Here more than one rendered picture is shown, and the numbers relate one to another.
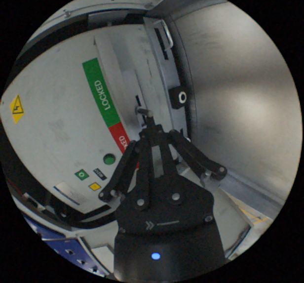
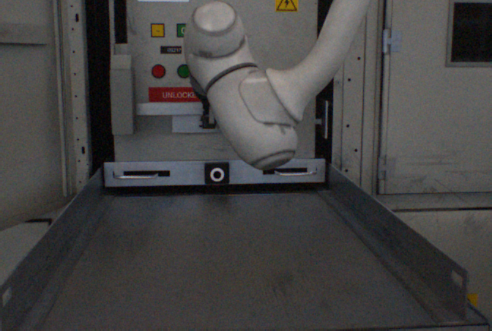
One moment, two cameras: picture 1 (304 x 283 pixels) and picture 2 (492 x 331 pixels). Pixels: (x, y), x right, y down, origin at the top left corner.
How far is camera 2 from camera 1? 1.12 m
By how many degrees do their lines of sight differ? 38
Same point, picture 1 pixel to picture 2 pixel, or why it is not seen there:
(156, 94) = (226, 148)
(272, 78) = (255, 222)
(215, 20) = (308, 206)
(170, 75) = (244, 170)
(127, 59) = not seen: hidden behind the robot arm
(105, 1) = (346, 118)
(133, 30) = (304, 144)
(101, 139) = not seen: hidden behind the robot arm
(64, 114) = not seen: hidden behind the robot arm
